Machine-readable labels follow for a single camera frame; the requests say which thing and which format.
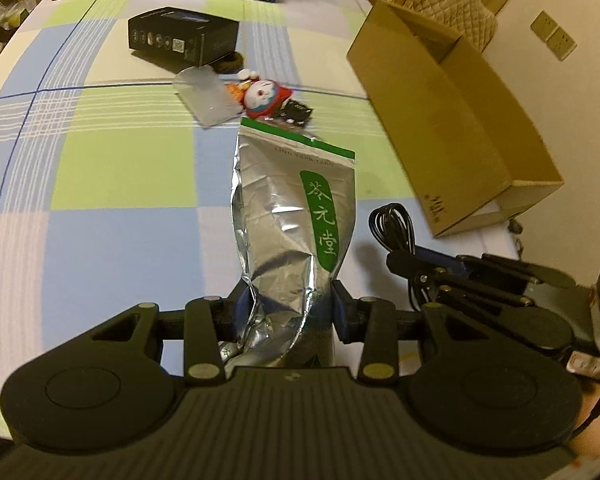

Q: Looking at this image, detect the plaid bed sheet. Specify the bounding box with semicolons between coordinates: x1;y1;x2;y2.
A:
0;0;526;441

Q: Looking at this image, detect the beige quilted cover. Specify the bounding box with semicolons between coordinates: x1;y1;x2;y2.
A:
387;0;498;51

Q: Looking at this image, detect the red and blue cat toy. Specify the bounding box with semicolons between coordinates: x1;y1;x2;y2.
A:
243;78;293;120

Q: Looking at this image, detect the cardboard box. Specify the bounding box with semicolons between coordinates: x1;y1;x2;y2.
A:
346;0;565;238

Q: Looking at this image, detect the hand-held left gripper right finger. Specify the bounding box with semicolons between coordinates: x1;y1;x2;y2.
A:
331;280;481;385

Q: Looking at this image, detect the small black packet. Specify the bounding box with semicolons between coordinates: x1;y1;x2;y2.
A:
275;100;313;128

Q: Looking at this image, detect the beige wall socket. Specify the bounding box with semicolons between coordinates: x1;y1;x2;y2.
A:
547;27;578;62
530;10;557;41

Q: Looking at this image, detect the black product box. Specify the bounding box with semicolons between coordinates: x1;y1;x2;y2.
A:
128;6;240;68

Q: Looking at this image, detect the small orange and white toy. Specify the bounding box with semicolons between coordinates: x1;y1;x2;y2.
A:
225;67;258;106

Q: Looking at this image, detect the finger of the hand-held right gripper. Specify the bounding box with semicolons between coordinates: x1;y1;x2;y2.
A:
386;249;578;293
412;267;536;312

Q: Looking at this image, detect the black cable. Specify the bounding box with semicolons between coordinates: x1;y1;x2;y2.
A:
369;203;431;311

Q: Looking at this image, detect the silver foil tea pouch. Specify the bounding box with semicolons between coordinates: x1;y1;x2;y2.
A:
220;116;357;368

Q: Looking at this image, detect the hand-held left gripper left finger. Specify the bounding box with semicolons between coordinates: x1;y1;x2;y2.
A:
82;282;256;387

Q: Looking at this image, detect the clear plastic bag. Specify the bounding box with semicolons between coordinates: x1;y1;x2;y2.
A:
173;67;241;126

